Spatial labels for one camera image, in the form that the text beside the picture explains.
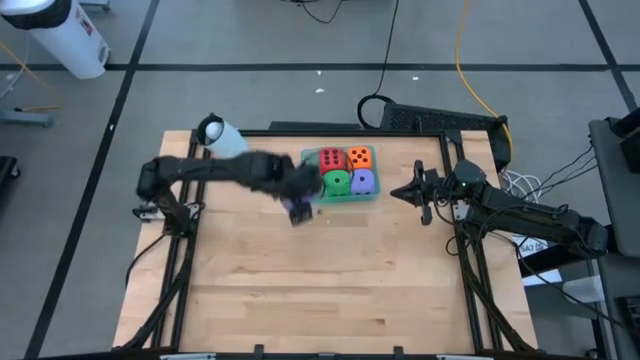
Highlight black floor object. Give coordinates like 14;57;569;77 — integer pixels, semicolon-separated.
0;155;22;182

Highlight teal translucent plastic tray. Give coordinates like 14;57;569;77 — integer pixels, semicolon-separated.
300;144;383;205

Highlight black perforated panel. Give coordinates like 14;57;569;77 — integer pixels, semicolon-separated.
380;102;509;135

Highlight black aluminium table frame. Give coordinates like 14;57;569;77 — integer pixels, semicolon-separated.
117;121;540;354

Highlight green foam die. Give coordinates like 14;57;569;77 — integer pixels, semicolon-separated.
322;169;352;198

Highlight white cylindrical bin black rim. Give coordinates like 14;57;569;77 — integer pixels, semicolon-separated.
0;0;112;80

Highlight red foam die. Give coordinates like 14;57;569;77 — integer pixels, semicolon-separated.
318;147;347;176

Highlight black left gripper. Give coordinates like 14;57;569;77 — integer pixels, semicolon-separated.
267;157;325;228

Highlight white printed paper sign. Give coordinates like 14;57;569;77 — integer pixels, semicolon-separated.
509;232;564;287

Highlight yellow floor cable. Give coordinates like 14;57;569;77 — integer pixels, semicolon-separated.
0;40;65;113
453;0;516;149

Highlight black device on desk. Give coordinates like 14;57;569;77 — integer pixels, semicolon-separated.
618;107;640;175

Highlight black desk edge bar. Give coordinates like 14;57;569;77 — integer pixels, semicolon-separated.
518;224;617;277

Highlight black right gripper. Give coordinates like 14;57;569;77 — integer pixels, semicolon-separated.
389;159;464;227

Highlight white cable bundle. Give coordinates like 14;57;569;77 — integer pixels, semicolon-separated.
498;168;545;202

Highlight grey floor stand base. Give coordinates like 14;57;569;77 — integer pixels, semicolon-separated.
0;107;55;127

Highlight black floor cable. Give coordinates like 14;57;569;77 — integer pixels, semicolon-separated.
356;0;401;130
298;0;347;25

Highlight grey side desk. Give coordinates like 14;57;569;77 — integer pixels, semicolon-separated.
588;117;640;259

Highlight orange foam die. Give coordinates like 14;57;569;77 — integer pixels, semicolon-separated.
346;145;374;171

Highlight purple foam die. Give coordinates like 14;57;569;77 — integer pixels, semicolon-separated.
349;168;377;196
279;195;316;227

